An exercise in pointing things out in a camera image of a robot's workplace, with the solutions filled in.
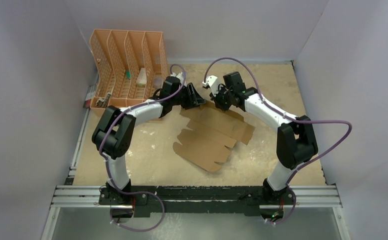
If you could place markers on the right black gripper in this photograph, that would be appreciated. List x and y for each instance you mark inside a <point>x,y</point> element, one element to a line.
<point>221,100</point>

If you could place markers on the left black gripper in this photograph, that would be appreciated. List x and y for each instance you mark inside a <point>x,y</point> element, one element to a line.
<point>196,100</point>

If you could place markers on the brown cardboard box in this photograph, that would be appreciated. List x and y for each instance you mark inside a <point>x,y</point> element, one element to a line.
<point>210,135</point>

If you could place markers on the orange plastic file organizer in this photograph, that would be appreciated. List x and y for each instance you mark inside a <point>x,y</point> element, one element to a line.
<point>131,65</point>

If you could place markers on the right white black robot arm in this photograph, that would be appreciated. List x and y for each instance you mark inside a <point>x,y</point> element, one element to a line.
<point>296,141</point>

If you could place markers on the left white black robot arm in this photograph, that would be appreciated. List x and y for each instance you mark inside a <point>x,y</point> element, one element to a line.
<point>113,134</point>

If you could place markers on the white beige carton box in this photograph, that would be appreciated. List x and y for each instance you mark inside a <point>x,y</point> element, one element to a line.
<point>141,80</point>

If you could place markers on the purple grey round container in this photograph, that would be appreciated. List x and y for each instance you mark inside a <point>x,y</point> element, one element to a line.
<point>157,82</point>

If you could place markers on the black white patterned card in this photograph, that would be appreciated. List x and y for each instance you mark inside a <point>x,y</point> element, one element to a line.
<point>103,102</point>

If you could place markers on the pack of coloured markers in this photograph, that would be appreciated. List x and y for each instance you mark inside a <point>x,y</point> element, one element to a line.
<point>91,92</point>

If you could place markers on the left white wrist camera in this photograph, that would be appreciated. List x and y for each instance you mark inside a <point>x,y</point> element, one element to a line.
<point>181,76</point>

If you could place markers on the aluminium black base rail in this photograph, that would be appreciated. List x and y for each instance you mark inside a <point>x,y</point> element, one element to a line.
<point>247,200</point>

